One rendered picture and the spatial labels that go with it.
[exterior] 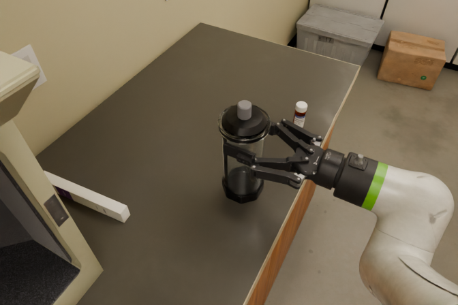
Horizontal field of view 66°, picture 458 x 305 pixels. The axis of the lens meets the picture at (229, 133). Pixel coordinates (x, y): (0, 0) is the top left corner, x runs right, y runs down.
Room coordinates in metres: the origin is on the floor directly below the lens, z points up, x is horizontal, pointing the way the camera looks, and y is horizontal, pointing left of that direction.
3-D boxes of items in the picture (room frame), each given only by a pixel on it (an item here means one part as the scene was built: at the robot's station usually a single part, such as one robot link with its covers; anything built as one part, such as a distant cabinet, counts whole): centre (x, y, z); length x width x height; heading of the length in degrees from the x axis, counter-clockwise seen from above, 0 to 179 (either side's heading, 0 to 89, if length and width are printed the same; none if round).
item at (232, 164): (0.52, -0.03, 1.09); 0.11 x 0.11 x 0.21
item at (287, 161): (0.44, -0.10, 1.15); 0.11 x 0.01 x 0.04; 89
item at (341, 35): (2.59, -0.89, 0.17); 0.60 x 0.42 x 0.33; 59
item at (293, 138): (0.50, -0.13, 1.15); 0.11 x 0.01 x 0.04; 33
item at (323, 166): (0.44, -0.17, 1.16); 0.09 x 0.08 x 0.07; 61
